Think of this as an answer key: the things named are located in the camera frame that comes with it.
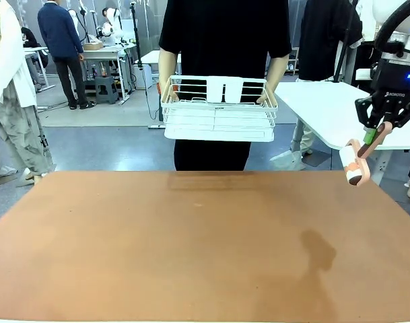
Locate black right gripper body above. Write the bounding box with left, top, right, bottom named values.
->
left=370, top=60, right=410, bottom=106

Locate pink lint roller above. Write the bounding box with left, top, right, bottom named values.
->
left=339, top=121, right=392, bottom=188

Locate white wire dish rack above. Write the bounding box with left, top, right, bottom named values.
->
left=160, top=75, right=279, bottom=143

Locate person's right forearm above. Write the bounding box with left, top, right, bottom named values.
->
left=158, top=46, right=182, bottom=89

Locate person's left forearm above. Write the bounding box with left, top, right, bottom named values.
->
left=265, top=52, right=291, bottom=95

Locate person's left hand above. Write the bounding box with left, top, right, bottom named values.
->
left=256, top=89, right=277, bottom=106

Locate person's right hand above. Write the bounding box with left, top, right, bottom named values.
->
left=160, top=83, right=179, bottom=104

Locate white side table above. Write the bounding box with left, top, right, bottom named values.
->
left=274, top=81, right=410, bottom=186

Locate hanging black garment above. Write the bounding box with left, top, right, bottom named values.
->
left=298, top=0, right=364, bottom=82

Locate white plastic cutlery holder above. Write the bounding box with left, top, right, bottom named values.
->
left=205, top=75, right=244, bottom=104

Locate person's black shirt torso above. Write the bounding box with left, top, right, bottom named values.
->
left=158, top=0, right=293, bottom=172

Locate grey plastic step stool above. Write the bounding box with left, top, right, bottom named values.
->
left=94, top=75, right=121, bottom=106

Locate white background desk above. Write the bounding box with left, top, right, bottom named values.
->
left=81, top=44, right=138, bottom=102

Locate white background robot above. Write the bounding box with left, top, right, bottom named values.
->
left=97, top=6, right=125, bottom=46

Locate man in navy jacket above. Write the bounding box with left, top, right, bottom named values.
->
left=36, top=0, right=98, bottom=110

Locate seated person in dark clothes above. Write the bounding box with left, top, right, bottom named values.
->
left=20, top=26, right=49, bottom=69

